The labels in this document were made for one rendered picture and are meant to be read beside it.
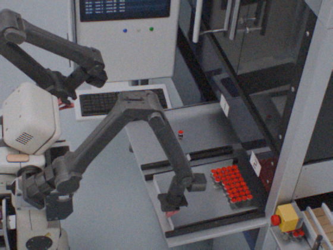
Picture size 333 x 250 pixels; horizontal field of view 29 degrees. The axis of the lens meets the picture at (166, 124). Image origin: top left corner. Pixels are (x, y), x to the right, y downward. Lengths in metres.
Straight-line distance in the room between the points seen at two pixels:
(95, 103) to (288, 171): 1.07
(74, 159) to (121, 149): 1.84
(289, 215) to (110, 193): 1.54
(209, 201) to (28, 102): 0.83
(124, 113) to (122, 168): 1.90
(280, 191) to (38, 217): 0.90
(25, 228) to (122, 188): 1.27
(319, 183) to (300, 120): 0.39
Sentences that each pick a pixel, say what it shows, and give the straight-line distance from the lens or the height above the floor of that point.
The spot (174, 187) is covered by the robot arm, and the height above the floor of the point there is 1.09.
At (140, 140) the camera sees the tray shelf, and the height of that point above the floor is 0.88.
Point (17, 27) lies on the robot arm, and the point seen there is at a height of 1.60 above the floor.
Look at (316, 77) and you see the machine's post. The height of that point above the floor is 1.62.
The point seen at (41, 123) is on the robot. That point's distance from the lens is 2.11.
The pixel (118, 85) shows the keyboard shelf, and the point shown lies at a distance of 3.08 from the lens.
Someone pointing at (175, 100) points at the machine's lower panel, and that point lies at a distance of 3.43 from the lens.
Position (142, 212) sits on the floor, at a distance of 3.57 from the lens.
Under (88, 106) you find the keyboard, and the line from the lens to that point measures 2.93.
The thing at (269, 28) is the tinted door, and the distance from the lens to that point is 2.21.
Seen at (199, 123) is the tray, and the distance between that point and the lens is 2.80.
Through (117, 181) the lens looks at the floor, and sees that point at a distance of 3.70.
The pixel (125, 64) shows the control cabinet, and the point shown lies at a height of 0.91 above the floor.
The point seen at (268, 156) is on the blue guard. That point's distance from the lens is 2.36.
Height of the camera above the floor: 2.84
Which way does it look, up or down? 45 degrees down
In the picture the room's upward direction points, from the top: 5 degrees clockwise
